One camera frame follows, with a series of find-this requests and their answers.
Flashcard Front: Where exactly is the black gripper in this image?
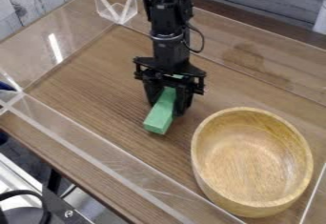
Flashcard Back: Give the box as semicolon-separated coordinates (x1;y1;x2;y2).
131;31;209;118

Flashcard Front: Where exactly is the green rectangular block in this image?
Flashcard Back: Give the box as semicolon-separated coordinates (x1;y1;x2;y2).
143;86;177;134

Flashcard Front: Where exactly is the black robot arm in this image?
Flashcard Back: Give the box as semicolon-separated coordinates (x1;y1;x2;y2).
134;0;206;116

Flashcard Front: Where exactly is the light wooden bowl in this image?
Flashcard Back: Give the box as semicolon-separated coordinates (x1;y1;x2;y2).
191;107;313;218

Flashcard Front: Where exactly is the black table leg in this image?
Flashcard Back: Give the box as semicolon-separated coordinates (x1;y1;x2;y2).
47;170;63;194

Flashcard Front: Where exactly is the blue object at left edge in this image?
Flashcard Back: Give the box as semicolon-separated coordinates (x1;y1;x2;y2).
0;81;16;92

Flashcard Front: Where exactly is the clear acrylic corner bracket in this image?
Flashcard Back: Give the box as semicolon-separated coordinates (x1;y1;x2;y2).
95;0;139;25

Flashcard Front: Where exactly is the clear acrylic back wall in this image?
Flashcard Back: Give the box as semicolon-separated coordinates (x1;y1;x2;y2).
120;0;326;107

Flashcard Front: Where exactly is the clear acrylic wall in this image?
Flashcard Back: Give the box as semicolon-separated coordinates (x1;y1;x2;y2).
120;0;326;107
0;92;246;224
0;0;112;91

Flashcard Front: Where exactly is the clear acrylic left wall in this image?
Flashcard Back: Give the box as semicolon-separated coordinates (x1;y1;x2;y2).
0;0;112;91

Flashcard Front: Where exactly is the clear acrylic front wall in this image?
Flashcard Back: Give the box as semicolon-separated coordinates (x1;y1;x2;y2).
0;92;246;224

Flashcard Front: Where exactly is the grey metal bracket with screw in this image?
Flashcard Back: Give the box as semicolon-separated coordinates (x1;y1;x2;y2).
42;189;95;224

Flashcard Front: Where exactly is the black cable lower left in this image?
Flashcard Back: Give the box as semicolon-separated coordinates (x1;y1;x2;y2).
0;189;52;224

